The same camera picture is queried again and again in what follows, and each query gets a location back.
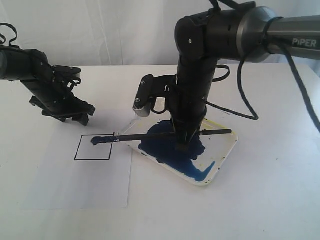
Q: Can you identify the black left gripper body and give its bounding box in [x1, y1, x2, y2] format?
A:
[21, 67, 83, 118]

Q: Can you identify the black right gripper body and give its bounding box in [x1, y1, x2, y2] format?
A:
[170, 56, 218, 135]

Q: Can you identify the black paintbrush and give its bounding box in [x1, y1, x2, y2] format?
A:
[90, 129, 232, 146]

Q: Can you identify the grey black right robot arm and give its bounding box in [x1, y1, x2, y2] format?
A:
[166, 0, 320, 150]

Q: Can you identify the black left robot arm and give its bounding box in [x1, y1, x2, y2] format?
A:
[0, 46, 96, 126]

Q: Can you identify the white paint tray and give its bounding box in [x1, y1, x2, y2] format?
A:
[118, 111, 239, 186]

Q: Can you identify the white paper sheet with square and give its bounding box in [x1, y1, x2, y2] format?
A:
[22, 109, 135, 210]

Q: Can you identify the white backdrop curtain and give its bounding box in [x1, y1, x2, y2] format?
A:
[0, 0, 212, 66]

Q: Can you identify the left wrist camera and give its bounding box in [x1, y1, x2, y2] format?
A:
[53, 65, 82, 87]

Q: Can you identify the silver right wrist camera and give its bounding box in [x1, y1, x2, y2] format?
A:
[132, 74, 177, 118]

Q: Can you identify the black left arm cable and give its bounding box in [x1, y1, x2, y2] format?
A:
[0, 22, 18, 48]

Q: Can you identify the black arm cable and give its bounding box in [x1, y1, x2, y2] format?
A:
[0, 22, 18, 48]
[149, 0, 320, 131]

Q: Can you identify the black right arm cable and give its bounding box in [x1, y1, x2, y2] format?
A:
[149, 0, 320, 131]

